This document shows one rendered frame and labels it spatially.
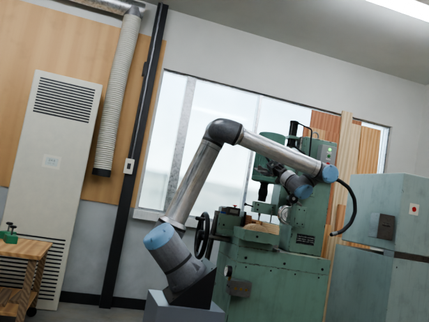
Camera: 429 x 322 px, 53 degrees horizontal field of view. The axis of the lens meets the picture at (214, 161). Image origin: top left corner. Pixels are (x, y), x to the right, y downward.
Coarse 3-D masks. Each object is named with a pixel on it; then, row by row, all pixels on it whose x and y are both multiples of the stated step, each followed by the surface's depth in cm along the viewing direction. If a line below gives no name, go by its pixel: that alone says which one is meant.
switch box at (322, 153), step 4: (324, 144) 266; (320, 148) 266; (324, 148) 265; (328, 148) 266; (332, 148) 266; (336, 148) 267; (320, 152) 265; (324, 152) 265; (332, 152) 266; (320, 156) 265; (324, 156) 265; (332, 156) 266; (320, 160) 264; (324, 160) 264; (328, 160) 265; (332, 160) 266; (332, 164) 265
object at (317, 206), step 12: (312, 144) 270; (336, 144) 274; (312, 156) 270; (324, 192) 270; (312, 204) 268; (324, 204) 269; (312, 216) 267; (324, 216) 269; (288, 228) 269; (300, 228) 265; (312, 228) 267; (324, 228) 268; (288, 240) 265; (300, 252) 264; (312, 252) 266
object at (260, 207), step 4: (252, 204) 272; (256, 204) 267; (260, 204) 268; (264, 204) 268; (268, 204) 269; (272, 204) 270; (252, 208) 271; (256, 208) 267; (260, 208) 268; (264, 208) 268; (268, 208) 269; (256, 212) 267; (260, 212) 268; (264, 212) 268; (268, 212) 269
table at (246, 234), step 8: (216, 232) 261; (224, 232) 258; (232, 232) 259; (240, 232) 247; (248, 232) 240; (256, 232) 241; (248, 240) 239; (256, 240) 240; (264, 240) 241; (272, 240) 242
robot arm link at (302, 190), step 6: (294, 174) 230; (288, 180) 228; (294, 180) 226; (300, 180) 225; (306, 180) 224; (288, 186) 228; (294, 186) 225; (300, 186) 222; (306, 186) 222; (312, 186) 225; (294, 192) 225; (300, 192) 222; (306, 192) 224; (300, 198) 225
